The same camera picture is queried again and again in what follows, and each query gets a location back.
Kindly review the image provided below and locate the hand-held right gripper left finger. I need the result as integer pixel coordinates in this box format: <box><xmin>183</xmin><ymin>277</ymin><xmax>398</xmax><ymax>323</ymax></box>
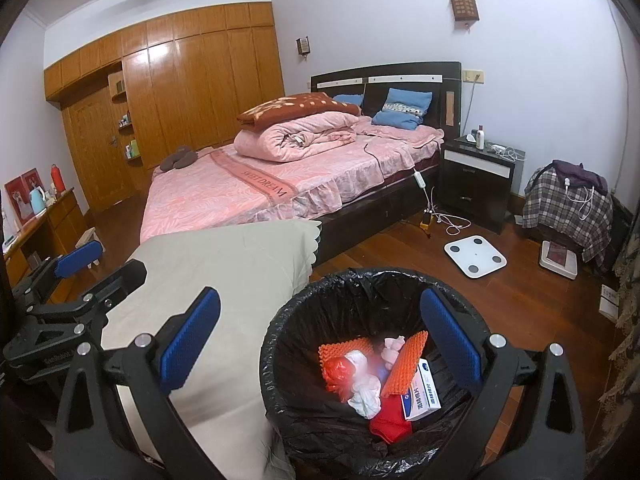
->
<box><xmin>52</xmin><ymin>286</ymin><xmax>222</xmax><ymax>480</ymax></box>

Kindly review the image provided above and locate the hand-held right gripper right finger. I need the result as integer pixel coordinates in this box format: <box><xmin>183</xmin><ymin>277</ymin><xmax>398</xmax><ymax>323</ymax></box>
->
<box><xmin>419</xmin><ymin>286</ymin><xmax>586</xmax><ymax>480</ymax></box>

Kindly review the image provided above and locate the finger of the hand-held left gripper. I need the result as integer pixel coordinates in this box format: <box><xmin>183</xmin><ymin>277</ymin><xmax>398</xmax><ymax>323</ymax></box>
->
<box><xmin>30</xmin><ymin>240</ymin><xmax>103</xmax><ymax>293</ymax></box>
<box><xmin>80</xmin><ymin>259</ymin><xmax>148</xmax><ymax>326</ymax></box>

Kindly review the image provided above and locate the orange spiky mat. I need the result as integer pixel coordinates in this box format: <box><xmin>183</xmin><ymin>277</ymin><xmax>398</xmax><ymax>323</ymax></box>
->
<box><xmin>382</xmin><ymin>330</ymin><xmax>429</xmax><ymax>398</ymax></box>
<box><xmin>319</xmin><ymin>337</ymin><xmax>373</xmax><ymax>361</ymax></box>

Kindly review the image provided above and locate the small cloth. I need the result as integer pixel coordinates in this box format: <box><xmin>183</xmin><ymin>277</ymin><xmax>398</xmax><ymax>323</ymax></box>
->
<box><xmin>382</xmin><ymin>337</ymin><xmax>407</xmax><ymax>366</ymax></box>

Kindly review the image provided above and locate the white and blue box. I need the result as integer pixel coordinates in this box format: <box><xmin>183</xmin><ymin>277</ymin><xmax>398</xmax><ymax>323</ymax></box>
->
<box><xmin>400</xmin><ymin>359</ymin><xmax>442</xmax><ymax>422</ymax></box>

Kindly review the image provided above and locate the red knit cloth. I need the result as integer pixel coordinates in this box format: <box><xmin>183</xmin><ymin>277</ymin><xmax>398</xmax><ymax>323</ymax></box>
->
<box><xmin>370</xmin><ymin>410</ymin><xmax>413</xmax><ymax>445</ymax></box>

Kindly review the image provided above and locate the red plastic bag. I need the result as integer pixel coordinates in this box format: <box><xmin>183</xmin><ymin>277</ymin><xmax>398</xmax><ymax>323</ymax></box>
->
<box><xmin>322</xmin><ymin>355</ymin><xmax>358</xmax><ymax>393</ymax></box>

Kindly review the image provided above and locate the black bag-lined waste bin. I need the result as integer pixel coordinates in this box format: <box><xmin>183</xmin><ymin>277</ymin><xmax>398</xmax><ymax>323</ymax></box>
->
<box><xmin>259</xmin><ymin>267</ymin><xmax>493</xmax><ymax>480</ymax></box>

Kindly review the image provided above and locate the small wooden stool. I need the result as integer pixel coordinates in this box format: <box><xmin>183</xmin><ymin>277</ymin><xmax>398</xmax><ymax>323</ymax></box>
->
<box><xmin>75</xmin><ymin>227</ymin><xmax>103</xmax><ymax>266</ymax></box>

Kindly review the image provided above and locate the wooden sideboard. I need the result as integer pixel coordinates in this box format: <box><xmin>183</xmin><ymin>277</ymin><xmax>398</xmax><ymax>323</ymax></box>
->
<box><xmin>2</xmin><ymin>187</ymin><xmax>91</xmax><ymax>281</ymax></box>

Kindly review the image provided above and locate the white bathroom scale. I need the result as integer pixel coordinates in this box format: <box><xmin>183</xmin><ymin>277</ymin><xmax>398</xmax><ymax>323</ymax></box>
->
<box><xmin>445</xmin><ymin>237</ymin><xmax>508</xmax><ymax>278</ymax></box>

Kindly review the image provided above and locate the brown plush neck pillow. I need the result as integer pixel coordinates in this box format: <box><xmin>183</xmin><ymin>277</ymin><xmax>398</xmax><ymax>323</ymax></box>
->
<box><xmin>159</xmin><ymin>146</ymin><xmax>200</xmax><ymax>171</ymax></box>

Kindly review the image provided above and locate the white scale with red top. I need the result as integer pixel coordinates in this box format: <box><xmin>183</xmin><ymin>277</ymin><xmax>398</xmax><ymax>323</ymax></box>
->
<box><xmin>539</xmin><ymin>240</ymin><xmax>580</xmax><ymax>280</ymax></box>

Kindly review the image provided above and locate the black nightstand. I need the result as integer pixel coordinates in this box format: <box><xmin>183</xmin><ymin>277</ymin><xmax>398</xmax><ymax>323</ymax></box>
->
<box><xmin>439</xmin><ymin>135</ymin><xmax>527</xmax><ymax>235</ymax></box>

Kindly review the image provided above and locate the bed with pink bedspread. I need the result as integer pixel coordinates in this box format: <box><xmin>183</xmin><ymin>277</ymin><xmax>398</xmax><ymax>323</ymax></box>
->
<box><xmin>139</xmin><ymin>125</ymin><xmax>446</xmax><ymax>266</ymax></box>

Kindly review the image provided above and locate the plaid cloth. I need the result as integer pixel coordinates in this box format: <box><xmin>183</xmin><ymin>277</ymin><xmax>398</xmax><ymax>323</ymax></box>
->
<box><xmin>522</xmin><ymin>165</ymin><xmax>615</xmax><ymax>273</ymax></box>

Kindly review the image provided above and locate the floral curtain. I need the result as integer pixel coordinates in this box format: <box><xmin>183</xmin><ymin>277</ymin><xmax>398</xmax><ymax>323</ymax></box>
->
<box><xmin>607</xmin><ymin>195</ymin><xmax>640</xmax><ymax>461</ymax></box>

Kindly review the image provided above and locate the wooden wardrobe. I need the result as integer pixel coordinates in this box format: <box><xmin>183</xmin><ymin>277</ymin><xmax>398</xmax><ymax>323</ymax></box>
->
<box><xmin>42</xmin><ymin>1</ymin><xmax>287</xmax><ymax>213</ymax></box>

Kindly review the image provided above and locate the dark purple garment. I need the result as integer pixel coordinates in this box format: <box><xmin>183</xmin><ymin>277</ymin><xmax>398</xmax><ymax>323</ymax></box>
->
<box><xmin>551</xmin><ymin>159</ymin><xmax>608</xmax><ymax>193</ymax></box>

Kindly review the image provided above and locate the folded pink quilt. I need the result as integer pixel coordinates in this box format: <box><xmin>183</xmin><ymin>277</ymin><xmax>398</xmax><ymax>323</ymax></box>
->
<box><xmin>234</xmin><ymin>111</ymin><xmax>358</xmax><ymax>162</ymax></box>

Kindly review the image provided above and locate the blue pillow with patterned band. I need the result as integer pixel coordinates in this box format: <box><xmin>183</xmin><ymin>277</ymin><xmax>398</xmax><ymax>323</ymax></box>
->
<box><xmin>372</xmin><ymin>88</ymin><xmax>433</xmax><ymax>128</ymax></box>

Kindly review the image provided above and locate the dark wooden headboard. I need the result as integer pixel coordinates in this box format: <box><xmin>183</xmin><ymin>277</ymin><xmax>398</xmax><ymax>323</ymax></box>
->
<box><xmin>310</xmin><ymin>61</ymin><xmax>462</xmax><ymax>138</ymax></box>

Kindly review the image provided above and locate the white floor cable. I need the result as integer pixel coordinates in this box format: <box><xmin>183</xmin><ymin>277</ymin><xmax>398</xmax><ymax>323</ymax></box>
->
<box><xmin>432</xmin><ymin>187</ymin><xmax>473</xmax><ymax>236</ymax></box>

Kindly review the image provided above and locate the white charging cable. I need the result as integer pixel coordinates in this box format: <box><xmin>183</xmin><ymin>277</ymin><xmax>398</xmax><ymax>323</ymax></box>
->
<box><xmin>562</xmin><ymin>176</ymin><xmax>596</xmax><ymax>221</ymax></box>

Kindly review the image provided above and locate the large brown wall lamp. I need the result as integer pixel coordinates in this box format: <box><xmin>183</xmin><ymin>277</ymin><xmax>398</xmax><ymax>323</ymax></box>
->
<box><xmin>449</xmin><ymin>0</ymin><xmax>481</xmax><ymax>28</ymax></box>

